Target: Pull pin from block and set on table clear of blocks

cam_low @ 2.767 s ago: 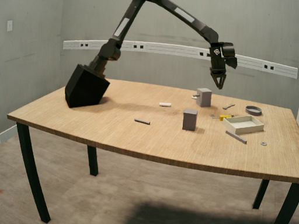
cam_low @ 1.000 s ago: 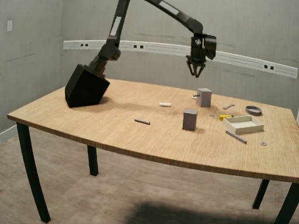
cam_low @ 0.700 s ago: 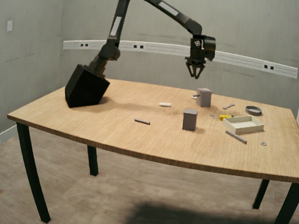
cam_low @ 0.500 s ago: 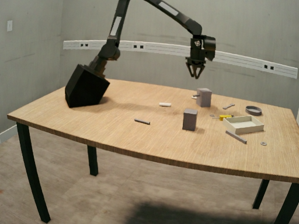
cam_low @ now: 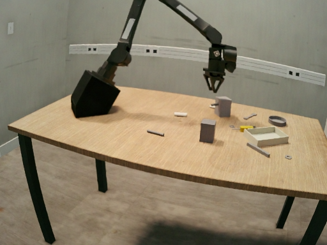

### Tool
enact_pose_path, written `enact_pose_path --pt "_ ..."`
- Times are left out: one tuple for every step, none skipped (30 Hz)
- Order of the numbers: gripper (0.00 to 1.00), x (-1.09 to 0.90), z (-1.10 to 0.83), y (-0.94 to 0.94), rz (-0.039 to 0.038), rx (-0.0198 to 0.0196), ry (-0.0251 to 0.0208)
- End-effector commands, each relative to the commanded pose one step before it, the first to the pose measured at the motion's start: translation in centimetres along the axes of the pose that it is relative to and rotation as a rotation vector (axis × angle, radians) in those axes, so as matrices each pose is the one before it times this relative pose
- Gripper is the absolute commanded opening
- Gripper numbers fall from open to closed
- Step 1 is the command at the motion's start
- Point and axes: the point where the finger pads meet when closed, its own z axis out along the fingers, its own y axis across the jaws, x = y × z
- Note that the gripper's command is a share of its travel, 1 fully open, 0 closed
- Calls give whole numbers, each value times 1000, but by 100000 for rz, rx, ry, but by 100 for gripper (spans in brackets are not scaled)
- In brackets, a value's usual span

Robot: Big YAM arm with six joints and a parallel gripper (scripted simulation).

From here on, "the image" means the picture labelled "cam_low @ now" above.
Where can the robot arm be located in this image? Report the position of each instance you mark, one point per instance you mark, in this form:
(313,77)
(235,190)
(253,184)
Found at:
(120,56)

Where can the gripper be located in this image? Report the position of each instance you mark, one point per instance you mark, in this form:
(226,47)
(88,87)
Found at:
(212,73)

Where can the beige open shallow tray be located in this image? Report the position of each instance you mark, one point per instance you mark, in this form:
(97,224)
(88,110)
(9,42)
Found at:
(266,136)

